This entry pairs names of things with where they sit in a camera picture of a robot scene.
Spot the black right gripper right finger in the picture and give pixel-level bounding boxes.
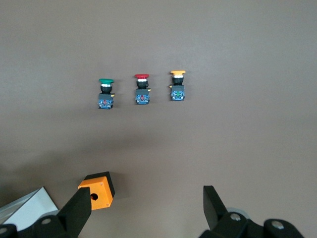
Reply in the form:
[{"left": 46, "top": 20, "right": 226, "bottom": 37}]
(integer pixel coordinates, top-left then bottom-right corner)
[{"left": 200, "top": 185, "right": 250, "bottom": 238}]

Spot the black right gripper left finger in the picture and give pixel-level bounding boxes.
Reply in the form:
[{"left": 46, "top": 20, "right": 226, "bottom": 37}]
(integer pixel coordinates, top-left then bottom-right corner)
[{"left": 34, "top": 187, "right": 92, "bottom": 238}]

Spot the yellow mushroom push button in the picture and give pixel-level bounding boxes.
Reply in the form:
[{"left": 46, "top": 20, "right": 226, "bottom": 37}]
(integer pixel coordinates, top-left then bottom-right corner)
[{"left": 169, "top": 70, "right": 186, "bottom": 102}]

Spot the white drawer cabinet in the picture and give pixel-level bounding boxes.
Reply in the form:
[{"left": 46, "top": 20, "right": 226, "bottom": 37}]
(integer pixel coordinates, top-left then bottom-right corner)
[{"left": 0, "top": 186, "right": 60, "bottom": 232}]

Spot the green mushroom push button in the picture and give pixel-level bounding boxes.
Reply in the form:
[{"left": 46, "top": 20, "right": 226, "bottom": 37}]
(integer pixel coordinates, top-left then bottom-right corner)
[{"left": 98, "top": 78, "right": 115, "bottom": 110}]

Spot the red mushroom push button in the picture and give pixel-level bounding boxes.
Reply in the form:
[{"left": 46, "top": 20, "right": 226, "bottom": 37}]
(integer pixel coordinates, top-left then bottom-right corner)
[{"left": 134, "top": 73, "right": 151, "bottom": 105}]

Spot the orange button enclosure box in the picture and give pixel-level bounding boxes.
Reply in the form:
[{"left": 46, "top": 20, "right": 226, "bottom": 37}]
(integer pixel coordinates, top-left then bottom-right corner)
[{"left": 78, "top": 171, "right": 116, "bottom": 211}]

